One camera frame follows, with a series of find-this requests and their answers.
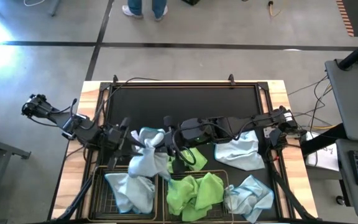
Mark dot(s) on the white paper sheet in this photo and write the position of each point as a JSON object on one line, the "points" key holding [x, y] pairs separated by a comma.
{"points": [[322, 158]]}

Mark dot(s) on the person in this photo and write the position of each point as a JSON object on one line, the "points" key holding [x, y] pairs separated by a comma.
{"points": [[158, 7]]}

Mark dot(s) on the black caster wheel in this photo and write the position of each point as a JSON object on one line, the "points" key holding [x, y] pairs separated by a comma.
{"points": [[340, 200]]}

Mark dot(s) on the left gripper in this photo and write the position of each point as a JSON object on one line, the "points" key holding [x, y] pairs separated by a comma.
{"points": [[117, 141]]}

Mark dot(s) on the light blue microfiber towel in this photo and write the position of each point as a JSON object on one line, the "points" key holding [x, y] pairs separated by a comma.
{"points": [[129, 193], [238, 155], [149, 161], [250, 196]]}

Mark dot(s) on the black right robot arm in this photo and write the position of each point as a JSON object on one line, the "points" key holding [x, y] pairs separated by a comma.
{"points": [[247, 123]]}

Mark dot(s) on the black monitor pole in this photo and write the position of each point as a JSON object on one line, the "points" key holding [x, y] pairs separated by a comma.
{"points": [[357, 53]]}

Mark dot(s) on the grey desk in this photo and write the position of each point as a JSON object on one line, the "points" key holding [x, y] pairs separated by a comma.
{"points": [[353, 202], [350, 99]]}

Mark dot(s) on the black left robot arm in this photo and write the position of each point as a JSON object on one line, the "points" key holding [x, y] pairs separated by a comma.
{"points": [[79, 129]]}

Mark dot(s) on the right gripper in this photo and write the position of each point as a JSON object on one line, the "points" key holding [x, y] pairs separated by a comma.
{"points": [[174, 137]]}

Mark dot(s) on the black frame clamp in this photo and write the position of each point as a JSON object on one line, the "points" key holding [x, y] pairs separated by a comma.
{"points": [[231, 79], [115, 79]]}

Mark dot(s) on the grey metal table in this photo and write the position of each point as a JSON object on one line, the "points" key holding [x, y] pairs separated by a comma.
{"points": [[8, 148]]}

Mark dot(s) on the black table mat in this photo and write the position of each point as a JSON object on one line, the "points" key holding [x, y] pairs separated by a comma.
{"points": [[182, 102]]}

